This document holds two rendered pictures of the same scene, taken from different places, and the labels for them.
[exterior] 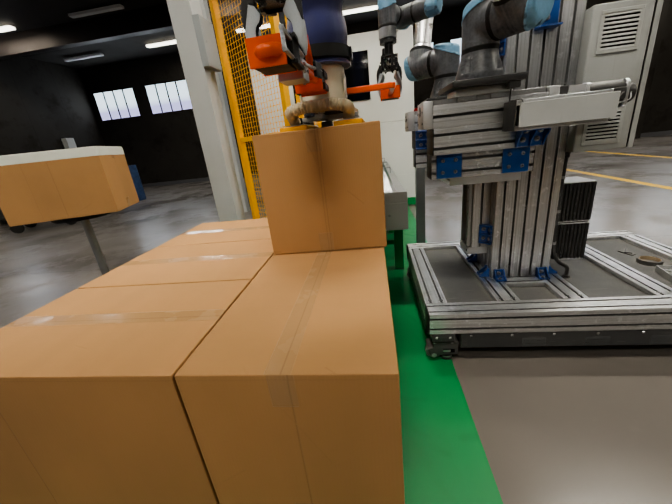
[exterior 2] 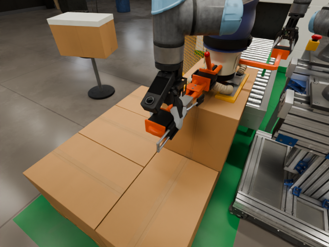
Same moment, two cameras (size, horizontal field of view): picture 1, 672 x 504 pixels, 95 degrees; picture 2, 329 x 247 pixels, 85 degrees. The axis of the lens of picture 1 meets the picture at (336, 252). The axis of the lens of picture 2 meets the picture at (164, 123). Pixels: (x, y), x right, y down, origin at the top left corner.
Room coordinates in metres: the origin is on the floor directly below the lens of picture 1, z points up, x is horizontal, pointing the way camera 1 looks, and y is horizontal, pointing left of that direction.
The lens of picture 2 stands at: (0.30, -0.10, 1.46)
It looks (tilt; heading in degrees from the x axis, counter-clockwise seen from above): 41 degrees down; 22
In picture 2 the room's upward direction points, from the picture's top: straight up
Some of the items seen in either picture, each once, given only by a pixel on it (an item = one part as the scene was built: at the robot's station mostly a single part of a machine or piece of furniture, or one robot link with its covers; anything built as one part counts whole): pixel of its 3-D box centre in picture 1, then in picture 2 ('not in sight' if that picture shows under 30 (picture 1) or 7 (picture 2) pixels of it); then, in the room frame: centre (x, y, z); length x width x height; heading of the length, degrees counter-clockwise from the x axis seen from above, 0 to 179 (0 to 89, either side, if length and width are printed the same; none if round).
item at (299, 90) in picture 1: (310, 83); (203, 79); (1.05, 0.02, 1.07); 0.10 x 0.08 x 0.06; 81
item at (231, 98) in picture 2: (351, 120); (234, 82); (1.28, -0.12, 0.97); 0.34 x 0.10 x 0.05; 171
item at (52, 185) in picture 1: (70, 183); (86, 35); (2.13, 1.69, 0.82); 0.60 x 0.40 x 0.40; 102
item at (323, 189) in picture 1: (331, 181); (210, 108); (1.31, -0.01, 0.74); 0.60 x 0.40 x 0.40; 173
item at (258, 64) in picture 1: (272, 56); (161, 122); (0.71, 0.08, 1.07); 0.08 x 0.07 x 0.05; 171
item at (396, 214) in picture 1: (344, 220); (219, 110); (1.69, -0.07, 0.47); 0.70 x 0.03 x 0.15; 82
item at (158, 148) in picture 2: (305, 58); (184, 118); (0.75, 0.02, 1.07); 0.31 x 0.03 x 0.05; 173
